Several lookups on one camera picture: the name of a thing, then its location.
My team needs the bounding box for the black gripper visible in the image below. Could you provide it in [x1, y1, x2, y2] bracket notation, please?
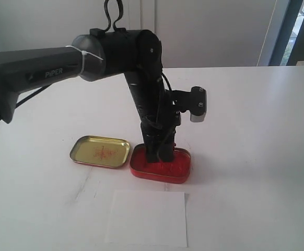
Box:
[138, 78, 180, 163]

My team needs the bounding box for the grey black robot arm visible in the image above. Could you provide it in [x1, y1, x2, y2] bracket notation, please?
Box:
[0, 29, 180, 163]

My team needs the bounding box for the red ink pad tin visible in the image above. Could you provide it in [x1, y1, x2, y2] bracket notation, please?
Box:
[130, 144, 191, 184]

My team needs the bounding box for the gold tin lid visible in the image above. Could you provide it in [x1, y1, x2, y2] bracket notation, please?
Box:
[69, 135, 131, 169]

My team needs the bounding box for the white paper sheet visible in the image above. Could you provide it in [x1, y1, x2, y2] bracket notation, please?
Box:
[105, 190, 188, 247]

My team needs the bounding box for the white zip tie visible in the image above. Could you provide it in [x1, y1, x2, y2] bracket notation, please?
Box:
[65, 45, 104, 75]

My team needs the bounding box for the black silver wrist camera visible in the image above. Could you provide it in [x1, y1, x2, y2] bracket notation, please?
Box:
[172, 86, 207, 123]

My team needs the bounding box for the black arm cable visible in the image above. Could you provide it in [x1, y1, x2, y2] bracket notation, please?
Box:
[103, 0, 125, 33]

